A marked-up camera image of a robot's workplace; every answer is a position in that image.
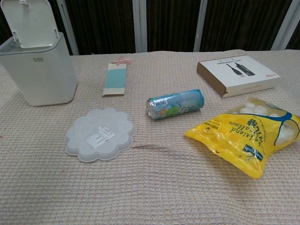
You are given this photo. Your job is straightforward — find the white plastic trash bin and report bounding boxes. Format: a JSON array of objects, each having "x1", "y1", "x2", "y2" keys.
[{"x1": 0, "y1": 31, "x2": 78, "y2": 107}]

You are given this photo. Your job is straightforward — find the light blue drink can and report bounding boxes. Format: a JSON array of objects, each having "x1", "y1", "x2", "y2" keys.
[{"x1": 146, "y1": 89, "x2": 205, "y2": 120}]

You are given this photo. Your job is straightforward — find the blue and beige paper sleeve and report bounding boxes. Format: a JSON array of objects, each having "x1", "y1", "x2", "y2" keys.
[{"x1": 102, "y1": 62, "x2": 128, "y2": 98}]

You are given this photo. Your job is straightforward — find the translucent flower-shaped plastic plate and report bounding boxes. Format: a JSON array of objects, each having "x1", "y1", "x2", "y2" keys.
[{"x1": 65, "y1": 107, "x2": 137, "y2": 163}]

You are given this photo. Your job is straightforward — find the pink paper scrap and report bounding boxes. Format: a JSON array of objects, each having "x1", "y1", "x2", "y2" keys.
[{"x1": 113, "y1": 57, "x2": 132, "y2": 65}]

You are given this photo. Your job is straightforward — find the beige waffle tablecloth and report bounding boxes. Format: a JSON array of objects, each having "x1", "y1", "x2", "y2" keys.
[{"x1": 0, "y1": 48, "x2": 300, "y2": 225}]

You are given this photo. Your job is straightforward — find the yellow marshmallow bag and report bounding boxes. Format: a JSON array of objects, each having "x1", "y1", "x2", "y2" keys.
[{"x1": 184, "y1": 97, "x2": 300, "y2": 180}]

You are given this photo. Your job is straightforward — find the white flat cardboard box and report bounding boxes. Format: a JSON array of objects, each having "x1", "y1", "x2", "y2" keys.
[{"x1": 196, "y1": 54, "x2": 281, "y2": 98}]

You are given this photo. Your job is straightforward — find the dark brown curtain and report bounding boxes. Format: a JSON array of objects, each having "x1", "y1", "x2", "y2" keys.
[{"x1": 0, "y1": 0, "x2": 300, "y2": 56}]

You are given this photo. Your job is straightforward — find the white upright frame post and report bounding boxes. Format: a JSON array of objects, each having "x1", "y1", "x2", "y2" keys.
[
  {"x1": 132, "y1": 0, "x2": 148, "y2": 53},
  {"x1": 193, "y1": 0, "x2": 207, "y2": 53}
]

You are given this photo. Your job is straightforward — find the white slanted frame post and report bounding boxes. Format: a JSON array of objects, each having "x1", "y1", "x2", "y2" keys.
[
  {"x1": 271, "y1": 0, "x2": 299, "y2": 51},
  {"x1": 56, "y1": 0, "x2": 80, "y2": 56}
]

